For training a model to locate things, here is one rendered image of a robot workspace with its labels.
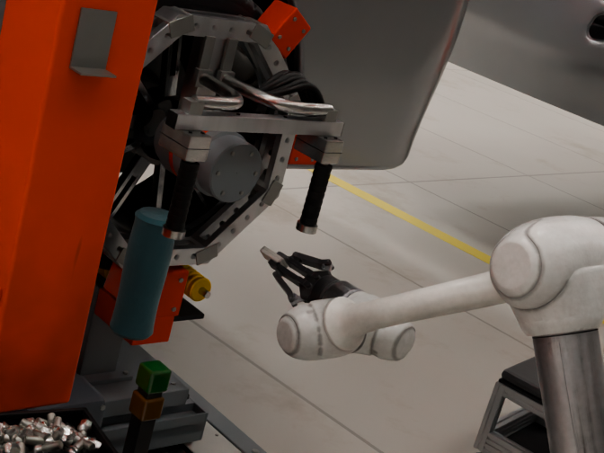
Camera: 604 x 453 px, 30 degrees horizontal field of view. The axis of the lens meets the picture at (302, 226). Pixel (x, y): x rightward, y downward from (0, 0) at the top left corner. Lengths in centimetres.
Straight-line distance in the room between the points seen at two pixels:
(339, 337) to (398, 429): 127
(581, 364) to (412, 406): 178
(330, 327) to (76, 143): 63
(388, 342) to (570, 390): 54
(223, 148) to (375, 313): 45
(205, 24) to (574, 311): 96
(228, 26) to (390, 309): 67
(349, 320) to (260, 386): 128
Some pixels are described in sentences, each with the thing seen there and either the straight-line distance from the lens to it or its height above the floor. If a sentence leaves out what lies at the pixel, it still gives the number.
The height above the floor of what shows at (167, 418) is 15.
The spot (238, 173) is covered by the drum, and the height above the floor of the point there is 85.
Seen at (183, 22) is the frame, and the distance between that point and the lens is 222.
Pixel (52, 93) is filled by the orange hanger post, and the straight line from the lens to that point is 167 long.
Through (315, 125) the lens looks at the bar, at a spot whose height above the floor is 97.
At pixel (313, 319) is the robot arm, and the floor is 68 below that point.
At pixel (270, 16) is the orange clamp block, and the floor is 113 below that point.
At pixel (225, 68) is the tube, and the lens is 230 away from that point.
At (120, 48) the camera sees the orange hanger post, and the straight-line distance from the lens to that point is 170.
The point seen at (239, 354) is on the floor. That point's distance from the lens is 348.
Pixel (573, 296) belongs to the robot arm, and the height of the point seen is 97.
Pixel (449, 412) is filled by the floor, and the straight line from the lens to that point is 354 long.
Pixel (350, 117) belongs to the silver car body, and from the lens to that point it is 283.
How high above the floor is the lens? 147
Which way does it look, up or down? 18 degrees down
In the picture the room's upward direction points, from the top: 16 degrees clockwise
